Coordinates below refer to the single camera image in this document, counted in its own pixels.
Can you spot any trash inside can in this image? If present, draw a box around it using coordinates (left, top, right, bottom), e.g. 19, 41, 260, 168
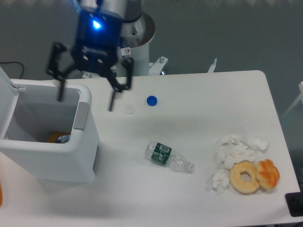
46, 132, 71, 144

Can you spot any white metal base frame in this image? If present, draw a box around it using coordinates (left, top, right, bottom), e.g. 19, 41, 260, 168
82, 56, 217, 79

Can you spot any orange object left edge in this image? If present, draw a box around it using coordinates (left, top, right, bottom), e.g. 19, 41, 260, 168
0, 183, 3, 207

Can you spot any crumpled white tissue lower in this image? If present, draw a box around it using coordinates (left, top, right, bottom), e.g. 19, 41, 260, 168
211, 169, 230, 195

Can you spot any black device table corner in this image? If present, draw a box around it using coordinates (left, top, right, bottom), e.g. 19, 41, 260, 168
285, 192, 303, 217

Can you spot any white trash can body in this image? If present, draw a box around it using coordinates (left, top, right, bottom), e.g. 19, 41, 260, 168
0, 79, 99, 183

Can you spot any black floor cable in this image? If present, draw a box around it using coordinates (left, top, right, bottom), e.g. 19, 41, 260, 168
0, 61, 25, 79

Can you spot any orange glazed bread roll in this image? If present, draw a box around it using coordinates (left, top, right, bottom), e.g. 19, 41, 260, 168
255, 159, 280, 190

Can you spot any crushed clear plastic bottle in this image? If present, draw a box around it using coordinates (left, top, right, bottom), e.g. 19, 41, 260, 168
144, 140, 195, 174

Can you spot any white frame right edge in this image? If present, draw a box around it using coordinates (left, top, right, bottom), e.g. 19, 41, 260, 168
282, 81, 303, 119

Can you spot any crumpled white tissue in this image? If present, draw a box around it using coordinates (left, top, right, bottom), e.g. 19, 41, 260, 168
215, 133, 270, 170
211, 169, 230, 195

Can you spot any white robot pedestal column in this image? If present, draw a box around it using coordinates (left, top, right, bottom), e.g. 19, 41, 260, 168
116, 12, 155, 77

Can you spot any plain ring donut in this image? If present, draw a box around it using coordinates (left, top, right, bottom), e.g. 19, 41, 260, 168
229, 161, 260, 194

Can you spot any blue bottle cap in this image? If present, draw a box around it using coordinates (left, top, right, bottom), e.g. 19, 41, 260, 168
146, 96, 158, 106

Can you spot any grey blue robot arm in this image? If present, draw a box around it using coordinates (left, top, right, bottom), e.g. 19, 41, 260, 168
45, 0, 134, 111

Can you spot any crumpled white tissue upper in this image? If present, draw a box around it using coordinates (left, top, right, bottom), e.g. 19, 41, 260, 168
215, 133, 270, 170

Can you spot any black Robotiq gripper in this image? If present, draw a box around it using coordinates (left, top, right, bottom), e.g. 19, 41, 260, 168
45, 11, 134, 112

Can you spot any white trash can lid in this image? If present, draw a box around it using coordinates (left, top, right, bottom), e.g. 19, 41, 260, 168
0, 68, 18, 139

